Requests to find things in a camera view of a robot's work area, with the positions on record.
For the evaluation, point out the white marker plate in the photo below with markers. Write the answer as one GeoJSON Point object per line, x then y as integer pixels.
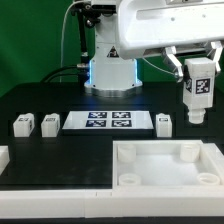
{"type": "Point", "coordinates": [108, 120]}

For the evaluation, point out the white U-shaped obstacle fence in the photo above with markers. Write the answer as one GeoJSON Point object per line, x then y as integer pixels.
{"type": "Point", "coordinates": [87, 203]}

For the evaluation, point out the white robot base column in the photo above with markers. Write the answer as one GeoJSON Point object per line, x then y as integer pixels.
{"type": "Point", "coordinates": [110, 75]}

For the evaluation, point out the white square tabletop part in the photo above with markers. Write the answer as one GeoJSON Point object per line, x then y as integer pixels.
{"type": "Point", "coordinates": [154, 164]}

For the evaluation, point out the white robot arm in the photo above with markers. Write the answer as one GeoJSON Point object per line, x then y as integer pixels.
{"type": "Point", "coordinates": [146, 27]}

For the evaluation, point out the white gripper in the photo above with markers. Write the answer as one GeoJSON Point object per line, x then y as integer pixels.
{"type": "Point", "coordinates": [193, 50]}

